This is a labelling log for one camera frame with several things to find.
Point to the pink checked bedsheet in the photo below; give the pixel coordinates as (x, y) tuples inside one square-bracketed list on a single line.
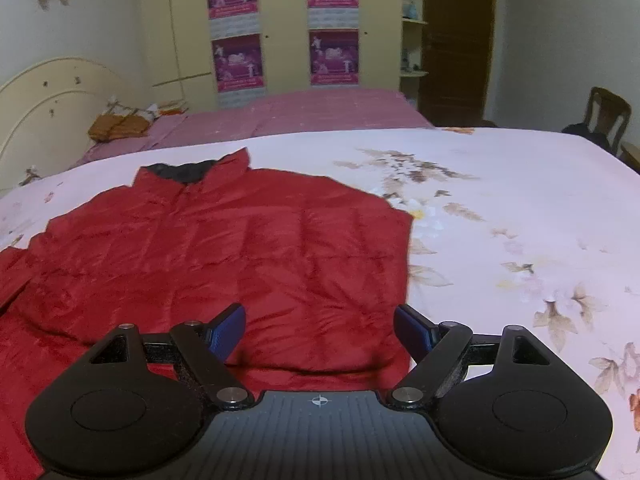
[(320, 115)]

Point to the dark wooden door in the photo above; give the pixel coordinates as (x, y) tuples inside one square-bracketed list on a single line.
[(457, 45)]

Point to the dark cloth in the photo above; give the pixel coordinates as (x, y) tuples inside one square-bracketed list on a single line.
[(587, 134)]

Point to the cream corner shelf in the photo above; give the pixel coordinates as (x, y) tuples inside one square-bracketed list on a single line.
[(414, 22)]

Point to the cream yellow wardrobe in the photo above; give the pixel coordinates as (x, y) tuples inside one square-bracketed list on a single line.
[(285, 50)]

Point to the floral pink blanket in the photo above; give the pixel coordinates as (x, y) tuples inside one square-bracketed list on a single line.
[(500, 220)]

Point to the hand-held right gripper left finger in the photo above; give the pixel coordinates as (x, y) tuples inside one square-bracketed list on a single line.
[(227, 331)]

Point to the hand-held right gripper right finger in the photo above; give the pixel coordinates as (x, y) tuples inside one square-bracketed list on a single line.
[(411, 331)]

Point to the red puffer jacket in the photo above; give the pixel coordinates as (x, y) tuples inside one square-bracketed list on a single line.
[(210, 255)]

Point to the cream wooden headboard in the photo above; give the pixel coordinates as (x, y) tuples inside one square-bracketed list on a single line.
[(45, 105)]

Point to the wooden chair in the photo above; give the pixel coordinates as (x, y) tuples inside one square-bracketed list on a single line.
[(607, 110)]

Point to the brown and white cloth bundle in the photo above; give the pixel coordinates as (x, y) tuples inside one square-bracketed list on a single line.
[(117, 127)]

